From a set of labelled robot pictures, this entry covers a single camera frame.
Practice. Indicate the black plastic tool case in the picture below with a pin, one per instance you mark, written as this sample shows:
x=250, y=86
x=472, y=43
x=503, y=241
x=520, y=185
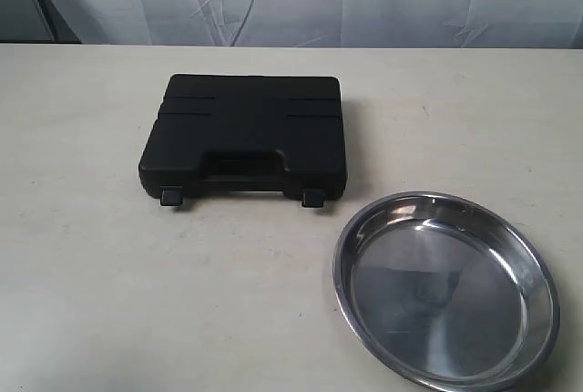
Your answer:
x=221, y=134

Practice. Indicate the round stainless steel tray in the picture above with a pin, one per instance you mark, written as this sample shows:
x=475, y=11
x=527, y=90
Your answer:
x=445, y=293

